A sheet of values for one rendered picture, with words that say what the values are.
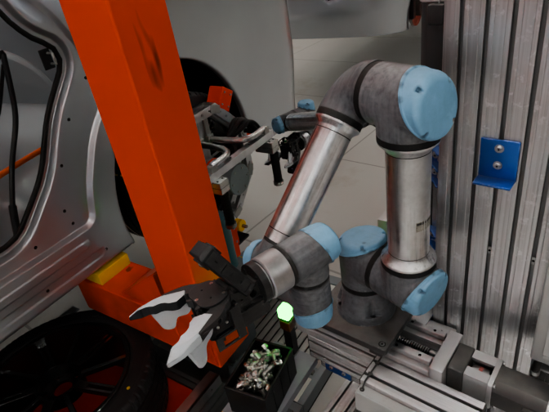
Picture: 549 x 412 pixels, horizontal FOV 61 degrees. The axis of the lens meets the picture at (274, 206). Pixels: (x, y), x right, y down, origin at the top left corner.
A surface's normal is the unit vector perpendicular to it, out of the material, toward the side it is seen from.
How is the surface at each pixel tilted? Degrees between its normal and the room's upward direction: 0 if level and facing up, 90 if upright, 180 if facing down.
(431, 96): 82
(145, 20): 90
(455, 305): 90
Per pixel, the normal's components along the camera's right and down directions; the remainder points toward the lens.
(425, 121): 0.58, 0.22
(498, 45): -0.61, 0.49
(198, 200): 0.83, 0.18
